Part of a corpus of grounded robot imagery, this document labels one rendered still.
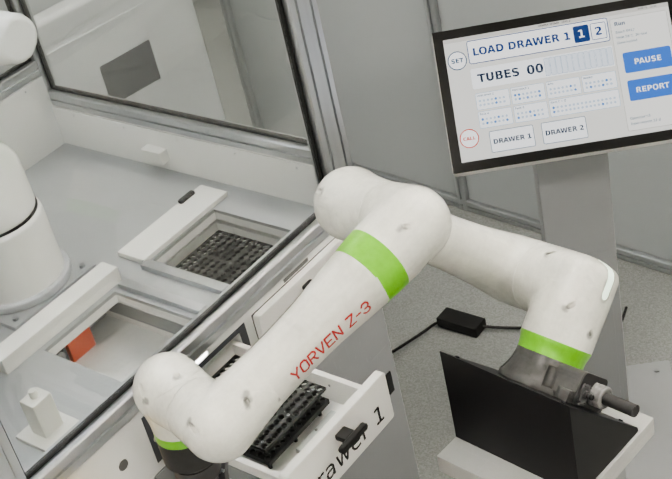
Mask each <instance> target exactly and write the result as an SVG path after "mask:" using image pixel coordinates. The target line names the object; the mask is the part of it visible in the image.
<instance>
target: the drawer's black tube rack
mask: <svg viewBox="0 0 672 479"><path fill-rule="evenodd" d="M240 357H241V356H238V355H234V356H233V357H232V358H231V359H230V360H229V361H228V362H227V363H225V364H224V365H223V366H222V367H221V368H220V369H219V370H218V371H217V372H216V373H215V374H214V375H213V376H212V378H214V379H215V378H216V377H219V376H220V375H222V374H220V373H222V372H225V371H226V370H225V369H226V368H230V367H231V366H232V365H230V364H231V363H235V362H236V361H237V360H235V359H239V358H240ZM215 380H216V379H215ZM303 383H307V384H305V385H302V384H303ZM317 385H318V384H316V383H313V382H310V381H307V380H304V381H303V382H302V383H301V384H300V385H299V386H298V387H297V388H296V389H295V391H294V392H293V393H292V394H291V395H290V396H289V397H288V398H287V400H286V401H285V402H284V403H283V404H282V405H281V407H280V408H279V409H278V410H277V411H276V413H275V414H274V415H273V417H272V418H271V419H270V420H269V422H268V423H267V424H266V425H265V427H264V428H263V429H262V431H261V432H260V433H259V435H258V436H257V437H256V439H255V440H254V442H253V443H252V444H251V446H250V447H249V448H248V450H247V451H246V452H245V453H244V454H243V455H244V456H247V457H249V458H252V459H254V460H256V461H259V462H261V463H263V464H266V465H268V468H269V469H272V468H273V466H272V464H273V463H274V462H275V461H276V460H277V459H278V458H279V457H280V456H281V455H282V454H283V452H284V451H285V450H286V449H287V448H288V447H289V446H290V445H291V444H292V443H293V442H298V439H297V438H298V436H299V435H300V434H301V433H302V432H303V431H304V430H305V429H306V428H307V427H308V426H309V425H310V424H311V423H312V422H313V420H314V419H315V418H316V417H317V416H319V417H320V416H322V411H323V410H324V409H325V408H326V407H327V406H328V404H329V403H330V401H329V399H328V398H325V397H322V396H320V397H319V398H318V399H317V400H316V401H315V402H314V403H313V404H312V405H311V406H310V407H309V408H308V409H307V410H306V412H305V413H304V414H303V415H302V416H301V417H300V418H299V419H298V420H297V421H296V422H295V423H294V424H293V425H292V426H291V427H290V428H289V429H288V430H287V432H286V433H285V434H284V435H283V436H282V437H281V438H280V439H279V440H278V441H277V442H276V443H275V444H274V445H273V446H272V447H271V448H270V449H269V450H268V452H267V453H265V452H263V451H260V450H258V448H257V447H258V446H259V445H260V444H261V443H263V442H264V440H265V439H266V438H267V437H268V436H269V434H270V433H271V432H272V431H273V430H274V429H275V428H276V427H277V426H278V425H279V424H280V423H281V422H282V421H283V420H284V419H285V418H286V417H287V416H291V415H290V413H291V412H292V411H293V409H294V408H295V407H296V406H297V405H298V404H299V403H300V402H301V401H302V400H303V399H304V398H305V397H306V396H307V395H308V394H309V393H310V392H311V391H312V390H314V388H315V387H316V386H317ZM310 386H314V387H313V388H309V387H310ZM300 388H302V389H300Z"/></svg>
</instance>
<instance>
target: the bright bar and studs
mask: <svg viewBox="0 0 672 479"><path fill-rule="evenodd" d="M335 413H336V412H335V411H332V410H331V411H330V412H329V413H328V414H327V415H326V416H325V417H324V418H323V419H322V420H321V421H320V423H319V424H318V425H317V426H316V427H315V428H314V429H313V430H312V431H311V432H310V433H309V434H308V435H307V437H306V438H305V439H304V440H303V441H302V442H301V443H300V444H299V445H298V446H297V447H296V448H295V449H296V453H299V452H300V451H301V450H302V449H303V448H304V447H305V446H306V445H307V444H308V443H309V441H310V440H311V439H312V438H313V437H314V436H315V435H316V434H317V433H318V432H319V431H320V430H321V428H322V427H323V426H324V425H325V424H326V423H327V422H328V421H329V420H330V419H331V418H332V417H333V416H334V414H335Z"/></svg>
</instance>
